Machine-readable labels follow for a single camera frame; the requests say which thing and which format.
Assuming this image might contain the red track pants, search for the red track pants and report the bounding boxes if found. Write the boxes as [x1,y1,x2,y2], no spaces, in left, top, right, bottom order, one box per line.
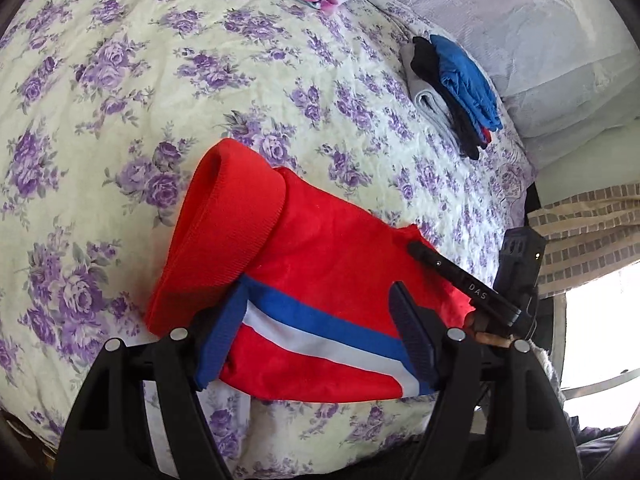
[145,139,470,403]

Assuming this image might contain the brick pattern curtain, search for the brick pattern curtain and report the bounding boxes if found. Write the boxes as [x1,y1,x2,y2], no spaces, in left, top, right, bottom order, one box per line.
[528,181,640,298]

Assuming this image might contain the folded red garment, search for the folded red garment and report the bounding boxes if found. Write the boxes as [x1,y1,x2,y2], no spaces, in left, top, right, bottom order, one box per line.
[480,127,492,145]

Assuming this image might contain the folded blue garment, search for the folded blue garment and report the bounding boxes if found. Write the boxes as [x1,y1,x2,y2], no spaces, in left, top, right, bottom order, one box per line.
[430,35,502,133]

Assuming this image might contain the folded grey garment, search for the folded grey garment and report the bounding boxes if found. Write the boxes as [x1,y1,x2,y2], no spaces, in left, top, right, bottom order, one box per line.
[400,44,462,153]

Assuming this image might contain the folded black garment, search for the folded black garment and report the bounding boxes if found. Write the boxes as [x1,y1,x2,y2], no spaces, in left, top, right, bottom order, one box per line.
[411,37,482,160]

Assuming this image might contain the purple floral bedspread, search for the purple floral bedspread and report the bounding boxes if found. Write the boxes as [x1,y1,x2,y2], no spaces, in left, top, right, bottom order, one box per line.
[1,0,534,450]

